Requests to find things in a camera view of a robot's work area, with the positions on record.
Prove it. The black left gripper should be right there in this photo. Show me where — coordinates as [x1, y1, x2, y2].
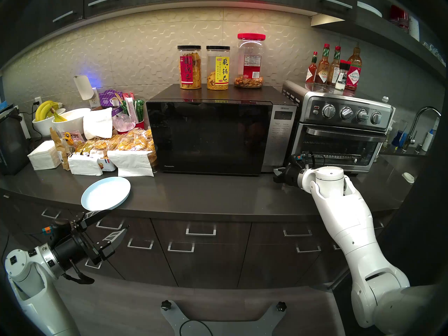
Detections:
[52, 209, 130, 269]

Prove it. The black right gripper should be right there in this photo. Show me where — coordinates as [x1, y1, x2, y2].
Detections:
[274, 166, 302, 187]

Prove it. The light blue plate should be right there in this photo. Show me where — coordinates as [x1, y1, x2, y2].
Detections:
[81, 177, 131, 211]

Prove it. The stainless steel toaster oven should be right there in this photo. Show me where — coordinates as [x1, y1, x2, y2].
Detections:
[282, 80, 396, 173]

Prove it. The pile of yellow snack packets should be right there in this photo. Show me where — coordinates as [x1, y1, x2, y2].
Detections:
[75, 128, 157, 168]

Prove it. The white napkin stack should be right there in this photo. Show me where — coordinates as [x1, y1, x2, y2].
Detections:
[28, 140, 62, 170]

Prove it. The snack pack with yellow print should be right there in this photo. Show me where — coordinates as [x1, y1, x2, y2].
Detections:
[62, 131, 84, 147]

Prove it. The white crumpled paper bag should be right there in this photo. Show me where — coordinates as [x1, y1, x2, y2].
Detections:
[83, 107, 113, 140]

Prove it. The small red hot sauce bottle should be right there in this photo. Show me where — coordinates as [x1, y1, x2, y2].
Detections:
[305, 51, 318, 84]

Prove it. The clear plastic bag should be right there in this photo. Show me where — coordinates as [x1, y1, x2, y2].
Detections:
[112, 112, 136, 132]

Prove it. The large white bowl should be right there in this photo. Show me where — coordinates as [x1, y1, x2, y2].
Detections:
[52, 108, 91, 136]

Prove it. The brown sauce bottle red cap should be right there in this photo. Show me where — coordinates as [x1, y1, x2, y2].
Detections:
[314, 44, 331, 85]

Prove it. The clear jar with red lid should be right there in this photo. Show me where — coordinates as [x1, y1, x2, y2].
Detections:
[235, 33, 266, 89]

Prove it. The dark lower cabinet unit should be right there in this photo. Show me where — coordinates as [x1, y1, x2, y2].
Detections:
[0, 190, 396, 290]

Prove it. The clear soap pump bottle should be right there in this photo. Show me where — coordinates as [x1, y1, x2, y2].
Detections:
[382, 124, 395, 152]

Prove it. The small white bowl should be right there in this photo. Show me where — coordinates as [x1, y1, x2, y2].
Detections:
[32, 108, 66, 136]

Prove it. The snack jar with yellow label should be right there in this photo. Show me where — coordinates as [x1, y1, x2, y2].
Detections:
[206, 46, 230, 91]

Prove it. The red cup with sachets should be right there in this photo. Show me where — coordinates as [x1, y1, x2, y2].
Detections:
[117, 92, 145, 130]

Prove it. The sauce bottle with green neck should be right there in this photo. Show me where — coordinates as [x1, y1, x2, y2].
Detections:
[327, 46, 342, 86]

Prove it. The large Tabasco sauce bottle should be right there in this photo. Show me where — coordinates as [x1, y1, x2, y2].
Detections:
[345, 43, 363, 91]

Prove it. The yellow banana bunch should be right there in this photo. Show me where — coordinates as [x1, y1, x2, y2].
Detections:
[35, 100, 68, 123]

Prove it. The snack jar with red label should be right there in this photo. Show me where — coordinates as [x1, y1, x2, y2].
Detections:
[177, 45, 203, 90]

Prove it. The chrome sink faucet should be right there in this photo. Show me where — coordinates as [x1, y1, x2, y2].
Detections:
[402, 107, 442, 152]

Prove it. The white dish soap bottle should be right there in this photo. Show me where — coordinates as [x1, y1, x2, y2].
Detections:
[422, 118, 441, 152]

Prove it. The stack of white plates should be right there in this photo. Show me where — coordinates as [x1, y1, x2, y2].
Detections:
[357, 0, 383, 18]

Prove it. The stack of red cups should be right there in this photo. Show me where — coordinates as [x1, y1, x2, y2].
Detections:
[389, 5, 410, 33]

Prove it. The row of clear glasses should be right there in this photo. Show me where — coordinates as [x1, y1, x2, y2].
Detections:
[422, 41, 447, 68]

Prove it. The white paper cup stack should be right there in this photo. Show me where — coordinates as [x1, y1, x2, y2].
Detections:
[408, 15, 420, 42]

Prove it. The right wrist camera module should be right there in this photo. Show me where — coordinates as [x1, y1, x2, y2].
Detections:
[290, 150, 326, 169]

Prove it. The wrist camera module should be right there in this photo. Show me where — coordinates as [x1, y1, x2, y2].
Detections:
[39, 222, 70, 238]
[290, 150, 326, 169]

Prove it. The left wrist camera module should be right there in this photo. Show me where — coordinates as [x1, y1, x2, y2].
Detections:
[39, 222, 70, 238]

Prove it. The black left wrist cable loop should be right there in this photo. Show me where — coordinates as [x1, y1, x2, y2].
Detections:
[61, 264, 95, 285]

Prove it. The black cable on base plate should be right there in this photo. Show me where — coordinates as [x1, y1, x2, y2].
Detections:
[179, 320, 214, 336]

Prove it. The white wall plug-in device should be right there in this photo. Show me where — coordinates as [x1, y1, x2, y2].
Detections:
[73, 75, 95, 100]

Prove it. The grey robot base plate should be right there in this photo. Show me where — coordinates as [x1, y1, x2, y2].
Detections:
[161, 300, 287, 336]

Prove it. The dark wall shelf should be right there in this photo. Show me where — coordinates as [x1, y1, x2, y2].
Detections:
[311, 5, 447, 84]

